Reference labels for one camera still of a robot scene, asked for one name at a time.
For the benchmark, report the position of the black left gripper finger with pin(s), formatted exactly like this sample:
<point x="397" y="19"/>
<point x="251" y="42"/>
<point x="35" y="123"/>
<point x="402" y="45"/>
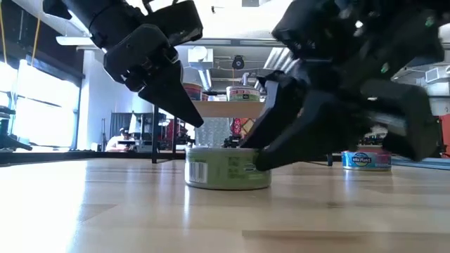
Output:
<point x="172" y="95"/>

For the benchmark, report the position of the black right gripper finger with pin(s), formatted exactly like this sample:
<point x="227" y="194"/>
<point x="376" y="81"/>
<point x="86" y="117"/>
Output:
<point x="281" y="98"/>
<point x="316" y="130"/>

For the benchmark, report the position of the Wild Planet salmon can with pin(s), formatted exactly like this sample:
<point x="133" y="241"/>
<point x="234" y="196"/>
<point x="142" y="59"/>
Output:
<point x="365" y="161"/>
<point x="193" y="93"/>
<point x="205" y="97"/>

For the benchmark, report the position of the Bumble Bee tuna can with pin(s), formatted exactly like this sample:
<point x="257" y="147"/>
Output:
<point x="242" y="94"/>

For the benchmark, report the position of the green albacore tuna can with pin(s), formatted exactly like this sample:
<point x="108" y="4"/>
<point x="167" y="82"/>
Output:
<point x="225" y="172"/>

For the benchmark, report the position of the black background robot arm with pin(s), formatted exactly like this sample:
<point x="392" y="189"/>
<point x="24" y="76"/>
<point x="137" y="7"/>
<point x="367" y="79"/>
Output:
<point x="232" y="141"/>

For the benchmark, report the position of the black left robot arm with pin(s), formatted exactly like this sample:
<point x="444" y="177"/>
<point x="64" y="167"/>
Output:
<point x="105" y="14"/>

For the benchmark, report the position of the background robot workstation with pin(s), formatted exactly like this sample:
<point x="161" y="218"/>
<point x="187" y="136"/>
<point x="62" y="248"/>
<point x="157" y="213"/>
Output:
<point x="151" y="126"/>

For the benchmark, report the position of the orange panel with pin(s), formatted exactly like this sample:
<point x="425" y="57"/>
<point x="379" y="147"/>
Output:
<point x="445" y="135"/>

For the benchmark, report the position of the colourful patchwork cloth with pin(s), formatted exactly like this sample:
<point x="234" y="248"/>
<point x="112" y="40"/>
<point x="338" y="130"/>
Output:
<point x="242" y="126"/>

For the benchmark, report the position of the grey patterned cloth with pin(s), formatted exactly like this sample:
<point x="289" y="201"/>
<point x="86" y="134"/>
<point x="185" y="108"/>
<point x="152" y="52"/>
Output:
<point x="212" y="131"/>

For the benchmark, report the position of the black ceiling speaker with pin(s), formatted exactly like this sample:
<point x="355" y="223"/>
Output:
<point x="238" y="62"/>

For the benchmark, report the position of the long ceiling light bar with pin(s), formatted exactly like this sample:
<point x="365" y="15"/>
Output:
<point x="77" y="40"/>

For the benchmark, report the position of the person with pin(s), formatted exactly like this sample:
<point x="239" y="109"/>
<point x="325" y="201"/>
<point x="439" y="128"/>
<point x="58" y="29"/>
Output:
<point x="121" y="140"/>

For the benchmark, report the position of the large bright window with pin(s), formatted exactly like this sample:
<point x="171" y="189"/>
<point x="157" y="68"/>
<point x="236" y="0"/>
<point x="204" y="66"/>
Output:
<point x="45" y="119"/>

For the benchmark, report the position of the black desk equipment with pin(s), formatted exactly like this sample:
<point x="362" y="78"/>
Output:
<point x="10" y="142"/>

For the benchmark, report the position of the white wall air unit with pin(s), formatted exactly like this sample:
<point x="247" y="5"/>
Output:
<point x="432" y="74"/>

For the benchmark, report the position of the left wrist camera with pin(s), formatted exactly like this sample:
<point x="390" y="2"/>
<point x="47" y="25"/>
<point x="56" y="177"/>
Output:
<point x="179" y="24"/>

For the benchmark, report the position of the wooden shelf with black frame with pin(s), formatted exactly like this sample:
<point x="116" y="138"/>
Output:
<point x="228" y="109"/>

